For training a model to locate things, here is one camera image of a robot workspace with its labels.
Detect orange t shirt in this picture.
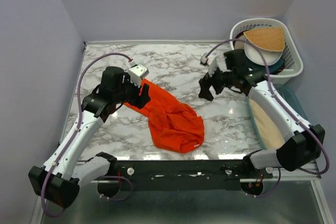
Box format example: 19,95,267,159
125,79,205,154

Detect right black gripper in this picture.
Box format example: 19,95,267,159
198,61,236,101

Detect aluminium rail frame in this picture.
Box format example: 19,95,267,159
31,162,333,223

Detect teal bowl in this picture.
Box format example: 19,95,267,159
247,58,285,74

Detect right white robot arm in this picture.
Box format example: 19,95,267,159
198,50,330,178

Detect white plastic basket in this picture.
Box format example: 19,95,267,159
229,18,303,84

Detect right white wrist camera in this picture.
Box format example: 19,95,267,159
200,54,227,77

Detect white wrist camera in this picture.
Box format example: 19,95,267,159
127,62,149,87
200,54,227,77

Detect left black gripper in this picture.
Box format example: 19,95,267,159
114,72,152,109

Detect beige folded cloth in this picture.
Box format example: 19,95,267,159
248,98,285,150

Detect teal plastic bin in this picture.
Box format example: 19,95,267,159
246,83,307,141

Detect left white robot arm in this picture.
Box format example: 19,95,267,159
28,65,150,209

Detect white plate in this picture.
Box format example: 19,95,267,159
244,40,282,66

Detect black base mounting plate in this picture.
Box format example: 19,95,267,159
85,158,274,201

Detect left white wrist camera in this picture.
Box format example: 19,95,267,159
127,62,149,87

